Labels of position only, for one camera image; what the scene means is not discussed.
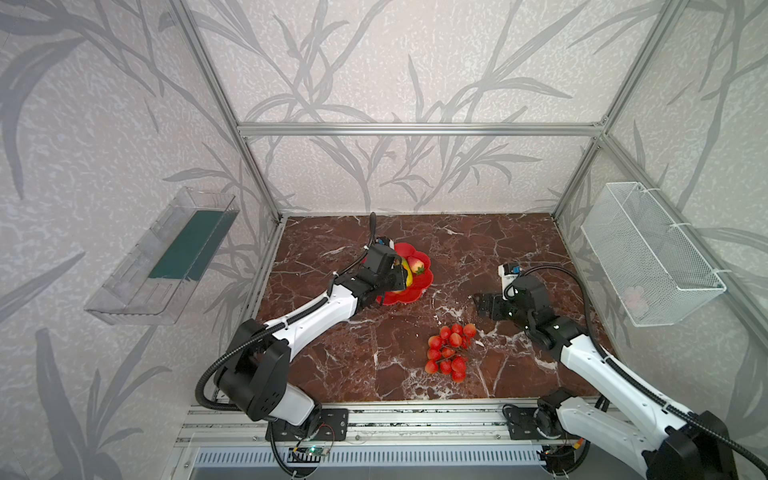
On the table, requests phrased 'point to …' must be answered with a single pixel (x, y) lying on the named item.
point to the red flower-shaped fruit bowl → (420, 282)
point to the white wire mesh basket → (658, 275)
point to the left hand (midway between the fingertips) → (409, 266)
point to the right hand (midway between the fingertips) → (488, 286)
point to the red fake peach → (416, 266)
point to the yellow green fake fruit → (408, 270)
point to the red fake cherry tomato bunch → (447, 352)
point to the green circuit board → (309, 454)
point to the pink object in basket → (634, 300)
